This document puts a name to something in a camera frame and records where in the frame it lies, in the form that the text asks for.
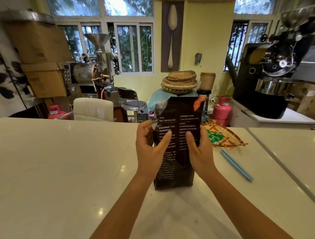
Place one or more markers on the person's right hand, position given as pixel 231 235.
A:
pixel 202 155

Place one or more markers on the person's left hand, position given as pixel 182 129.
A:
pixel 149 152

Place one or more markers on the person's right thumb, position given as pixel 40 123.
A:
pixel 191 142

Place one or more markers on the person's left thumb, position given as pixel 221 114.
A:
pixel 164 143

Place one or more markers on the dark brown coffee bag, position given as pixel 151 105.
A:
pixel 178 147

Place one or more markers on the person's right forearm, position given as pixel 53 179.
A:
pixel 242 208

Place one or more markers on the person's left forearm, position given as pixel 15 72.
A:
pixel 124 205

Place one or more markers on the green wrapped candies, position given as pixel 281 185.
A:
pixel 214 137

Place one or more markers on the woven bamboo fan tray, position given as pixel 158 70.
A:
pixel 227 136

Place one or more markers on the light blue covered table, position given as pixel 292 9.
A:
pixel 160 103

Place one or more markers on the pink gas cylinder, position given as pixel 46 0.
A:
pixel 57 112
pixel 222 110

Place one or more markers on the black round stool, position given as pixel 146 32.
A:
pixel 204 98

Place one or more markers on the blue bag sealing clip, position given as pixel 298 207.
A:
pixel 236 165

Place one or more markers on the black chrome bar stool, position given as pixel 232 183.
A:
pixel 131 103

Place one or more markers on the stack of woven baskets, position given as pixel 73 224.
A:
pixel 179 82

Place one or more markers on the tall woven basket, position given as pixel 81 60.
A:
pixel 208 80

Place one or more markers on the white chair backrest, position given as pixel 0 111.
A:
pixel 93 109

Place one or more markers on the white side counter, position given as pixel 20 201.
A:
pixel 270 118

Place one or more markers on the silver coffee roaster machine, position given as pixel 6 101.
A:
pixel 94 71

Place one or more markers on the black coffee roaster machine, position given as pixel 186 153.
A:
pixel 270 73

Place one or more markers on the small cardboard box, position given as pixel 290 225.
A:
pixel 45 80

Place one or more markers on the large cardboard box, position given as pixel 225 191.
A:
pixel 37 41

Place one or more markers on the grey wall lamp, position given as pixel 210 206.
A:
pixel 198 58

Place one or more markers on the spoon wall picture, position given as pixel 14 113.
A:
pixel 172 37

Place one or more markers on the black ink wall painting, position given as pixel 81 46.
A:
pixel 11 81

